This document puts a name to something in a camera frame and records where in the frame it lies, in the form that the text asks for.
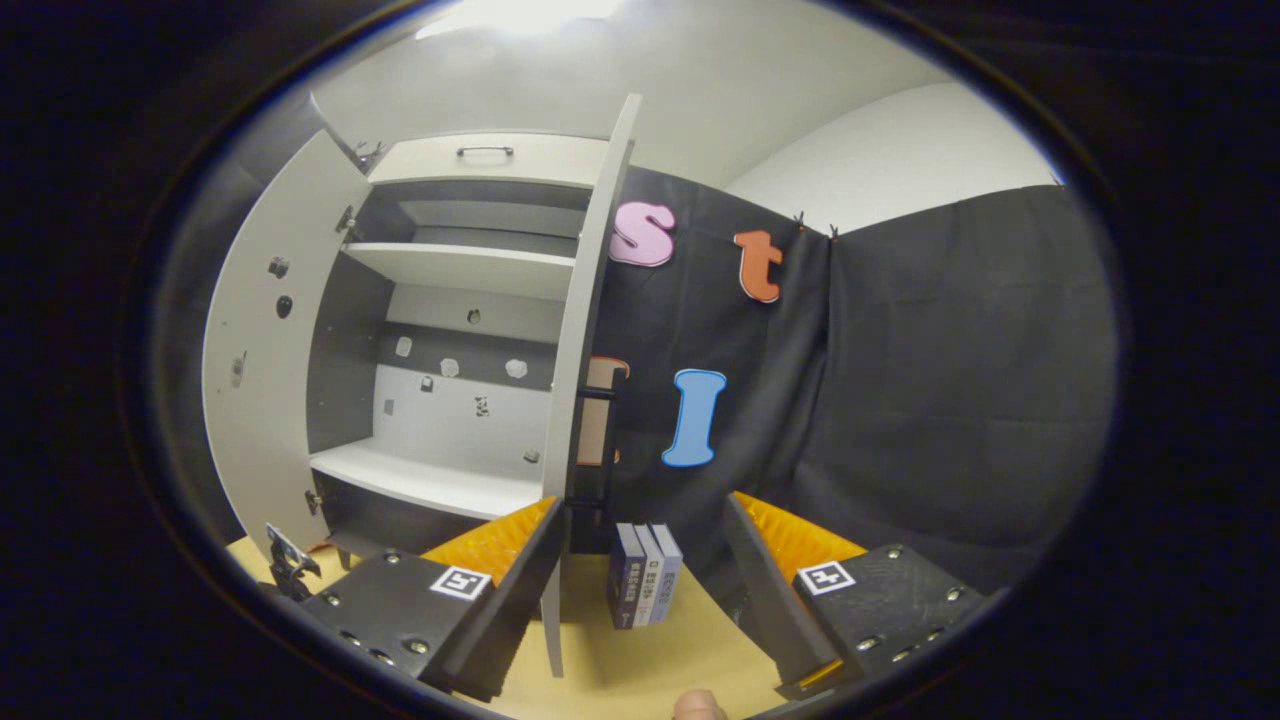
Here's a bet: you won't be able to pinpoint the white cabinet shelf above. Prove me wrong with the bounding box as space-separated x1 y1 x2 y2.
310 440 546 521
342 242 576 301

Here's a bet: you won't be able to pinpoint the white cabinet drawer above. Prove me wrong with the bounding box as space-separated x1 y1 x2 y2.
368 133 613 191

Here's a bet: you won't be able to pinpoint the grey blue book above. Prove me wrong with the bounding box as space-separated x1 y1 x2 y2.
648 522 685 626

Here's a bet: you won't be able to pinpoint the white cabinet door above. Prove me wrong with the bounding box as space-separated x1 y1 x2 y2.
202 130 373 561
540 93 643 679

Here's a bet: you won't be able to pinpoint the white grey cabinet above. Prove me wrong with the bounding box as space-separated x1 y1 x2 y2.
305 133 613 561

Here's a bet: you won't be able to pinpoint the dark blue book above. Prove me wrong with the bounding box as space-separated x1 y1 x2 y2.
608 522 648 631

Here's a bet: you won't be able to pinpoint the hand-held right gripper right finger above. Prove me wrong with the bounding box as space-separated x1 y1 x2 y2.
722 492 991 701

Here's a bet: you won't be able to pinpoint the black door handle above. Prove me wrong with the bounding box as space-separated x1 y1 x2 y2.
575 383 629 509

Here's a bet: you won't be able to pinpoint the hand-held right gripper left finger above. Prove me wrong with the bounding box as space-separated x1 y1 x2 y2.
300 497 568 704

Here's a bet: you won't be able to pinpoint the white spine book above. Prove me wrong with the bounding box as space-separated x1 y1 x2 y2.
633 523 666 628

